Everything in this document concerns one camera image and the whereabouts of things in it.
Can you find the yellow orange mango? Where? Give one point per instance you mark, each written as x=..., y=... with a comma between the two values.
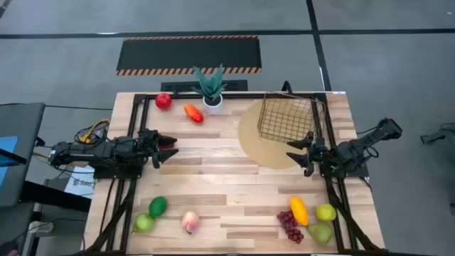
x=299, y=211

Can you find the black hazard-striped floor mat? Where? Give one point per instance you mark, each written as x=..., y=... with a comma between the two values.
x=188, y=53

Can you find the yellow-green apple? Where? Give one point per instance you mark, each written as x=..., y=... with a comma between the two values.
x=326, y=212

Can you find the green lime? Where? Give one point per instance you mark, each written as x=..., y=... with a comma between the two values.
x=158, y=207

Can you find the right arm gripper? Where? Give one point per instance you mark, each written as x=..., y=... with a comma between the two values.
x=320, y=156

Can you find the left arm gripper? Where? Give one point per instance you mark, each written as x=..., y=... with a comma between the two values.
x=148, y=147

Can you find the orange-red pepper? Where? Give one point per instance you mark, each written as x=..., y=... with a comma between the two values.
x=193, y=113

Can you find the red apple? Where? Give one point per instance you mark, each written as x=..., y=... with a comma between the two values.
x=163, y=100

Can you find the dark grey desk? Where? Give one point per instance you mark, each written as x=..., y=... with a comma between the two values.
x=25, y=121

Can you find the white printed paper sheet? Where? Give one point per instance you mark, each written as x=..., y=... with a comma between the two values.
x=80, y=183

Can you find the blue screen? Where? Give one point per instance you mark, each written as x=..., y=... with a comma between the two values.
x=5, y=156

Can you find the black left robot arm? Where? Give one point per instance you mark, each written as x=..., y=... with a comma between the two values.
x=89, y=153

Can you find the black side table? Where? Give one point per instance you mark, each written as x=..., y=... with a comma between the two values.
x=53, y=197

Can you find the snake plant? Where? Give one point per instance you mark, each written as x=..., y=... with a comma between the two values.
x=212, y=92

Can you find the round tan woven mat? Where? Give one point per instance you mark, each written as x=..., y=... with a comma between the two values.
x=259, y=151

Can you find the pink peach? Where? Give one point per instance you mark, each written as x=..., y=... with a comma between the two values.
x=190, y=222

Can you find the black chair base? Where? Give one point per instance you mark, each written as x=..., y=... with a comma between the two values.
x=439, y=135

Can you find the green pear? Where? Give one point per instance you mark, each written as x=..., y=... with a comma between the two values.
x=321, y=233

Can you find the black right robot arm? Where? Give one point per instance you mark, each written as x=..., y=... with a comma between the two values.
x=359, y=149

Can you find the green apple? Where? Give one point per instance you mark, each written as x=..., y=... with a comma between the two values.
x=143, y=223

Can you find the red grape bunch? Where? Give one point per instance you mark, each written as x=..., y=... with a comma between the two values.
x=289, y=225

